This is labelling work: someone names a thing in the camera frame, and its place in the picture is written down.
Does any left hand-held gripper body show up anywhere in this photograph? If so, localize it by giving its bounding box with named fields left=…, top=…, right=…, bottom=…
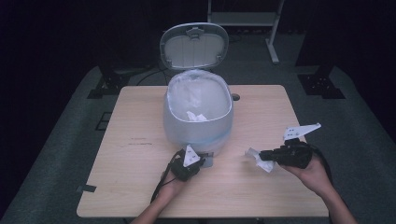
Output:
left=170, top=144, right=207, bottom=183

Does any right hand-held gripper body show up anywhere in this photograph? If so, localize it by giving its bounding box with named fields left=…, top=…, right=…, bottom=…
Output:
left=274, top=122, right=322, bottom=170

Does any white grey pedal trash can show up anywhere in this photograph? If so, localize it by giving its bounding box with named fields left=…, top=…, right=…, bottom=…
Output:
left=159, top=21, right=234, bottom=169

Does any clear plastic bin liner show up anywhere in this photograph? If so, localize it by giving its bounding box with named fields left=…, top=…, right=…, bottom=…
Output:
left=166, top=68, right=233, bottom=123

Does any person's left hand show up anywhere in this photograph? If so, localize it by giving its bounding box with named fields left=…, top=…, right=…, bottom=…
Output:
left=159, top=169, right=189, bottom=201

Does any person's right hand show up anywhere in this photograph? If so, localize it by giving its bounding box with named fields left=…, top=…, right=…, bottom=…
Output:
left=279, top=154, right=334, bottom=198

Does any black stand base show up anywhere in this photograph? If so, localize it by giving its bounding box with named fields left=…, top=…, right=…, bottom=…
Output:
left=297, top=73, right=347, bottom=100
left=86, top=66, right=133, bottom=100

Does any floor socket plate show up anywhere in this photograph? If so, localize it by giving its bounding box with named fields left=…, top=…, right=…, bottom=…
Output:
left=94, top=110, right=113, bottom=132

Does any grey tape strip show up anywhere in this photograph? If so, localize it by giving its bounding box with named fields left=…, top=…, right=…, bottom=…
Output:
left=76, top=184, right=98, bottom=194

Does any white metal stand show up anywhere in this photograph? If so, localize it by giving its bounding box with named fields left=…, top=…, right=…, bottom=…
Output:
left=206, top=0, right=286, bottom=65

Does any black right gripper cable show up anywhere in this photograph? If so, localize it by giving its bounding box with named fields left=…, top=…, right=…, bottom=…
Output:
left=306, top=143, right=333, bottom=185

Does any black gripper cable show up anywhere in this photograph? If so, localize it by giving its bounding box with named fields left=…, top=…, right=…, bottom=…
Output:
left=149, top=151, right=182, bottom=203
left=306, top=143, right=333, bottom=185

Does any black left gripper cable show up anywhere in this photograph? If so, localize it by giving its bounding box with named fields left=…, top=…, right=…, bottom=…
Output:
left=149, top=151, right=182, bottom=203

